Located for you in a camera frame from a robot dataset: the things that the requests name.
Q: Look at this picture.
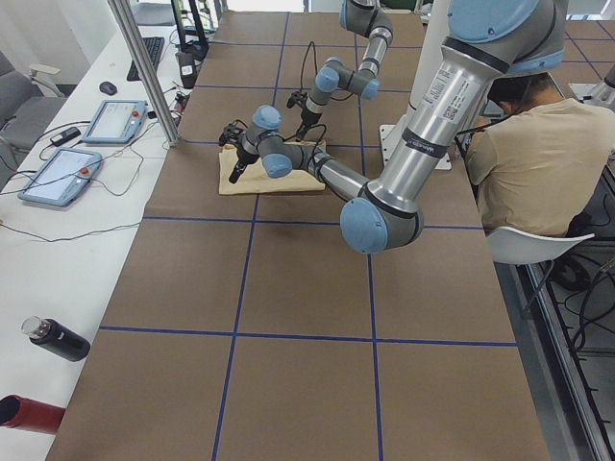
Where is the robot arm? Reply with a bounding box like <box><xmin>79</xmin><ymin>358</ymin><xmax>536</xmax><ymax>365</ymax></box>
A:
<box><xmin>287</xmin><ymin>0</ymin><xmax>393</xmax><ymax>140</ymax></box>
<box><xmin>219</xmin><ymin>1</ymin><xmax>568</xmax><ymax>254</ymax></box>

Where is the black keyboard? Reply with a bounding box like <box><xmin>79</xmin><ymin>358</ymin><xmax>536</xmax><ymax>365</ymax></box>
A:
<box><xmin>126</xmin><ymin>36</ymin><xmax>165</xmax><ymax>82</ymax></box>

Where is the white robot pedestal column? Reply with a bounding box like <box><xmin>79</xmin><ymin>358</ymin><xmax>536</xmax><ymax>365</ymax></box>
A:
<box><xmin>380</xmin><ymin>0</ymin><xmax>450</xmax><ymax>165</ymax></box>

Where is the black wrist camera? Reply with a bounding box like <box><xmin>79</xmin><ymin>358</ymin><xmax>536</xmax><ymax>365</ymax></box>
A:
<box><xmin>286</xmin><ymin>90</ymin><xmax>308</xmax><ymax>109</ymax></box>
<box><xmin>218</xmin><ymin>120</ymin><xmax>246</xmax><ymax>146</ymax></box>

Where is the aluminium frame post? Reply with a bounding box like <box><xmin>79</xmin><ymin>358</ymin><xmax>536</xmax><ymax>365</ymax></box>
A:
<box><xmin>107</xmin><ymin>0</ymin><xmax>180</xmax><ymax>147</ymax></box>

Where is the blue teach pendant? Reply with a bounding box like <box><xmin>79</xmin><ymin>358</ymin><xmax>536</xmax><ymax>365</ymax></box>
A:
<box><xmin>17</xmin><ymin>148</ymin><xmax>103</xmax><ymax>207</ymax></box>
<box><xmin>82</xmin><ymin>100</ymin><xmax>147</xmax><ymax>145</ymax></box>

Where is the seated person in beige shirt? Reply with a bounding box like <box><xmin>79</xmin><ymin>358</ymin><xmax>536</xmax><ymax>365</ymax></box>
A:
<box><xmin>465</xmin><ymin>73</ymin><xmax>614</xmax><ymax>237</ymax></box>

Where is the white plastic chair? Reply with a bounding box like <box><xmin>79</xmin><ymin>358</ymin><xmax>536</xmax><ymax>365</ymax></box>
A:
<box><xmin>484</xmin><ymin>225</ymin><xmax>597</xmax><ymax>318</ymax></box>

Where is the black computer mouse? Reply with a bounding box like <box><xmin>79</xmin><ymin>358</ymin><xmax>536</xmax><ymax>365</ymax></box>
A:
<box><xmin>99</xmin><ymin>81</ymin><xmax>117</xmax><ymax>96</ymax></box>

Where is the black power adapter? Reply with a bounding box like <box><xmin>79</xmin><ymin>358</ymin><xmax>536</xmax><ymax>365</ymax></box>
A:
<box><xmin>50</xmin><ymin>127</ymin><xmax>81</xmax><ymax>147</ymax></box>

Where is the black tumbler bottle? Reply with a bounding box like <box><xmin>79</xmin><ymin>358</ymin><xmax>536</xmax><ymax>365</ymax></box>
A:
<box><xmin>21</xmin><ymin>316</ymin><xmax>90</xmax><ymax>362</ymax></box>

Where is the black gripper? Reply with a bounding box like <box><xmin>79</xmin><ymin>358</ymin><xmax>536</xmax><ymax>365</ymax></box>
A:
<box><xmin>295</xmin><ymin>106</ymin><xmax>321</xmax><ymax>141</ymax></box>
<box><xmin>229</xmin><ymin>144</ymin><xmax>258</xmax><ymax>184</ymax></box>

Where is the far blue teach pendant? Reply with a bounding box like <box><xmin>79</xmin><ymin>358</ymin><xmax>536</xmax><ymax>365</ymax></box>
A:
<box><xmin>82</xmin><ymin>100</ymin><xmax>147</xmax><ymax>145</ymax></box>

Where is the red bottle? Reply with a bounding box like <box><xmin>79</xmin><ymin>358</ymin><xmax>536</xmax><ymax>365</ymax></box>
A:
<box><xmin>1</xmin><ymin>395</ymin><xmax>65</xmax><ymax>434</ymax></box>

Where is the near blue teach pendant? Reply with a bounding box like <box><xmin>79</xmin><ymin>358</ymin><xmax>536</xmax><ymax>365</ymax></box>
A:
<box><xmin>17</xmin><ymin>148</ymin><xmax>103</xmax><ymax>207</ymax></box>

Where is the cream long-sleeve graphic shirt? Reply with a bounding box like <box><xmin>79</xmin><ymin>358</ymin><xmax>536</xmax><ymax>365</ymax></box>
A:
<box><xmin>218</xmin><ymin>145</ymin><xmax>326</xmax><ymax>195</ymax></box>

